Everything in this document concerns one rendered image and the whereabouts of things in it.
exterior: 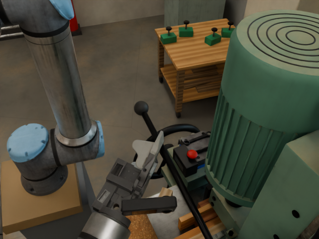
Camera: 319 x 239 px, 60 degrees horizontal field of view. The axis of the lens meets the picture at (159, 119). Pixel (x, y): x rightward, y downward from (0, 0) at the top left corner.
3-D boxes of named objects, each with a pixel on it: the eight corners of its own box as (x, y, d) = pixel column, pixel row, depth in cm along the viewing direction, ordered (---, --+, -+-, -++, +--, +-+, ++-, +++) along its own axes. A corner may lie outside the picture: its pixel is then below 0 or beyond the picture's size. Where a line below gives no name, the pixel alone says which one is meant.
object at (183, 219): (242, 195, 83) (246, 185, 79) (245, 198, 82) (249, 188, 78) (177, 226, 76) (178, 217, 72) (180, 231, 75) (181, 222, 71)
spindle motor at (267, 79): (252, 128, 67) (300, -2, 44) (309, 187, 56) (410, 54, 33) (189, 154, 61) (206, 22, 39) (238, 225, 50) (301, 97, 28)
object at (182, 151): (203, 137, 91) (205, 125, 87) (222, 162, 84) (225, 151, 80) (167, 151, 87) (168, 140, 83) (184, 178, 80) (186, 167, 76)
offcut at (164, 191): (168, 205, 81) (169, 200, 78) (158, 201, 81) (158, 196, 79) (172, 195, 83) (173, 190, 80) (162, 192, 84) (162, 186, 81)
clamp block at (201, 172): (201, 150, 98) (205, 133, 92) (224, 179, 90) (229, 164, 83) (164, 165, 94) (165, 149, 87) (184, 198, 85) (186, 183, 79)
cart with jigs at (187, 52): (217, 68, 278) (229, 5, 232) (245, 105, 240) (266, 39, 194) (154, 79, 265) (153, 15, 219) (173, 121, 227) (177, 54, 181)
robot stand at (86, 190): (52, 266, 152) (14, 225, 112) (49, 216, 171) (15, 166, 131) (106, 248, 158) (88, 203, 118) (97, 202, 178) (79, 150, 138)
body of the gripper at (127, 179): (119, 154, 60) (89, 205, 54) (154, 171, 59) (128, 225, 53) (119, 166, 67) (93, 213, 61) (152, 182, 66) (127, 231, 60)
